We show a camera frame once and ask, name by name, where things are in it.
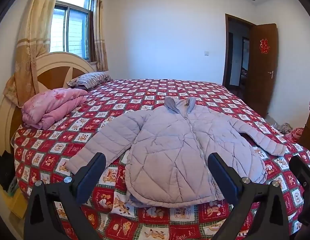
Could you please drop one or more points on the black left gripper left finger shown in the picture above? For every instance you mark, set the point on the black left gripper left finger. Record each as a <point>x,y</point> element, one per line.
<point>42,220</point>

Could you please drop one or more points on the lilac quilted puffer jacket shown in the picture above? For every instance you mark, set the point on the lilac quilted puffer jacket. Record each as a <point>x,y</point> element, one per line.
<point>168,148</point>

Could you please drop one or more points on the black clothes beside bed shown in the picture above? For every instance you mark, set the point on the black clothes beside bed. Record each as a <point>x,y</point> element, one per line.
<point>7,170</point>

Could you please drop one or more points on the yellow bedside box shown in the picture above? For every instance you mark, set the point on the yellow bedside box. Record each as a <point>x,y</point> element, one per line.
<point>16,203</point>

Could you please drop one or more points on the dark wooden cabinet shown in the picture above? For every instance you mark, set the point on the dark wooden cabinet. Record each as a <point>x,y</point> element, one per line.
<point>304,139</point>

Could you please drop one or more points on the clutter pile on floor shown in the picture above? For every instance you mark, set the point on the clutter pile on floor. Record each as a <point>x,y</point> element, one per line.
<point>294,134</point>

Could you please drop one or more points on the red patchwork bear bedspread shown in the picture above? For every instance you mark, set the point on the red patchwork bear bedspread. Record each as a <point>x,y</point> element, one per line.
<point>42,155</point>

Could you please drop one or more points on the brown wooden door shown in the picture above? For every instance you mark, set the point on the brown wooden door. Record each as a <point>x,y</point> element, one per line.
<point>259,85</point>

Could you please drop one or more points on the pink folded floral quilt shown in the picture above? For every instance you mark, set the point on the pink folded floral quilt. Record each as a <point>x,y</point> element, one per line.
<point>44,109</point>

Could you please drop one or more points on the red double-happiness door sticker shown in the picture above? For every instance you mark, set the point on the red double-happiness door sticker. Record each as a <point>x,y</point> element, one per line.
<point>264,47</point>

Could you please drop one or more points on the striped pillow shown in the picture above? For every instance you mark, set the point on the striped pillow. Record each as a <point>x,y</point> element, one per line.
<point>89,80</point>

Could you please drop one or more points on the window with metal frame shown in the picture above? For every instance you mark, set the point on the window with metal frame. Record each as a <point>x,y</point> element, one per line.
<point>70,28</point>

